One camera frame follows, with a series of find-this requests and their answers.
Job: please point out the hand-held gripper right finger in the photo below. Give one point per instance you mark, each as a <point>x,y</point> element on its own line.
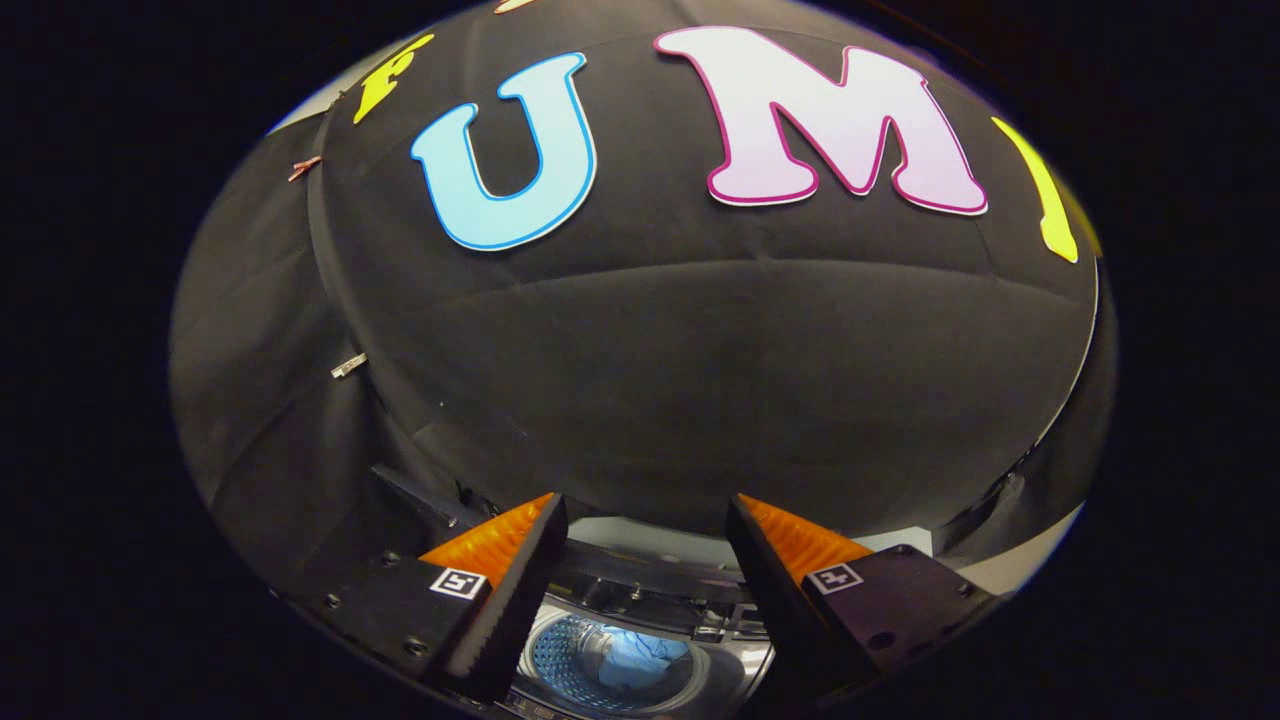
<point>770,600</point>

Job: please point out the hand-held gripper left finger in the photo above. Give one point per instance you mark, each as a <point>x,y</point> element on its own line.
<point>520,600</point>

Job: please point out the grey washing machine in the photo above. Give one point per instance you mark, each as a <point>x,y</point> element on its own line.
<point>640,590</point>

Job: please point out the light blue shirt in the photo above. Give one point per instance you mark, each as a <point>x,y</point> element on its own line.
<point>640,658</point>

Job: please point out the black backdrop cloth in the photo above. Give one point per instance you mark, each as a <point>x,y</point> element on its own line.
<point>700,360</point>

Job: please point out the white clip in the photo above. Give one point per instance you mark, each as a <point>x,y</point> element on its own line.
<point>349,365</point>

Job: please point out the pink clip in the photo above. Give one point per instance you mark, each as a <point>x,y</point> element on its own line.
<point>305,168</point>

